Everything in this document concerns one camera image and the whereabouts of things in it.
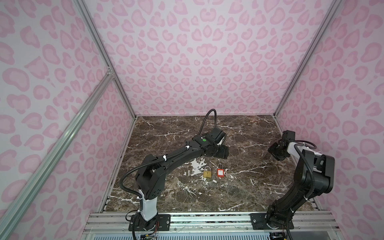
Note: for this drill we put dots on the aluminium diagonal frame bar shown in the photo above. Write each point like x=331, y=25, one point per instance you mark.
x=20, y=205

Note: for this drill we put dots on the aluminium corner frame post right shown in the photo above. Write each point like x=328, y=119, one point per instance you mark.
x=322, y=29

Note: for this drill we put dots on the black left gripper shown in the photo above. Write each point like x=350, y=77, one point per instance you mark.
x=224, y=152

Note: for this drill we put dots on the aluminium corner frame post left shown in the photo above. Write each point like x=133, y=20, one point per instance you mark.
x=91, y=27

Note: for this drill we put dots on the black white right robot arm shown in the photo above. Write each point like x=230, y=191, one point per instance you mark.
x=313, y=176

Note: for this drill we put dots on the aluminium corner frame post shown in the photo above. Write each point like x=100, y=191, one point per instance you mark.
x=322, y=29
x=91, y=27

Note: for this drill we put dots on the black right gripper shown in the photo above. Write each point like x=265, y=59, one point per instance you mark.
x=271, y=149

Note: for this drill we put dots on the brass padlock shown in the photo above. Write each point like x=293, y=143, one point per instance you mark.
x=207, y=173

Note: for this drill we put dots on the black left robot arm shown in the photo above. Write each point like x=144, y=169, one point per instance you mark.
x=151, y=178

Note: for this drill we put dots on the red safety padlock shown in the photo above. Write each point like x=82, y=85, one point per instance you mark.
x=221, y=173

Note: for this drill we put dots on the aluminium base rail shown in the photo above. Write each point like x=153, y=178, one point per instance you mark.
x=227, y=216

